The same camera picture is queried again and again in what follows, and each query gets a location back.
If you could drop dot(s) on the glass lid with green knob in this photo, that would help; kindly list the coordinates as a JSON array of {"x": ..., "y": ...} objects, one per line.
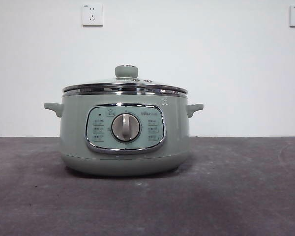
[{"x": 126, "y": 71}]

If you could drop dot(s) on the sage green electric pot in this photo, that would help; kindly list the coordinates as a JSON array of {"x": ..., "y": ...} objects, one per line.
[{"x": 76, "y": 137}]

